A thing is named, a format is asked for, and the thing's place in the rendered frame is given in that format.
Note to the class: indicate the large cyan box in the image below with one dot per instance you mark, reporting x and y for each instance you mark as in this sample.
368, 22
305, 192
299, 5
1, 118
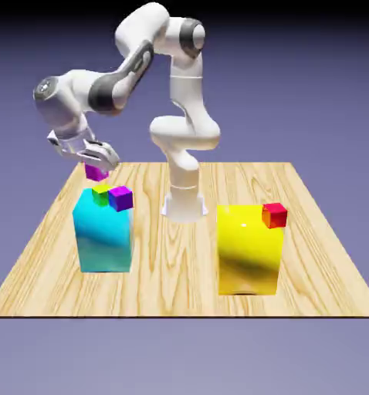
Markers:
102, 237

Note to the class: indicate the small purple cube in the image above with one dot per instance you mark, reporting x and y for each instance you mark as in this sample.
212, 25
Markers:
121, 198

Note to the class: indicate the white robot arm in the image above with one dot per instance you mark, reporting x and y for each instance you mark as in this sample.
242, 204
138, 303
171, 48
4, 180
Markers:
184, 92

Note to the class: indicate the small red cube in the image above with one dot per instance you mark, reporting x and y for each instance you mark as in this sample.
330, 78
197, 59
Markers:
274, 215

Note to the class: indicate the small green cube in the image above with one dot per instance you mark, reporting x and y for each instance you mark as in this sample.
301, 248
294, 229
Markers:
100, 196

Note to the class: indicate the large yellow box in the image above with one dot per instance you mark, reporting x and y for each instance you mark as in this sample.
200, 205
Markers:
247, 253

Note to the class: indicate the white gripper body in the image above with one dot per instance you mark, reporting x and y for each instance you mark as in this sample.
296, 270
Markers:
93, 155

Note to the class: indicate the small magenta cube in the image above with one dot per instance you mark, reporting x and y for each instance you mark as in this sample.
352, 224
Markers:
95, 173

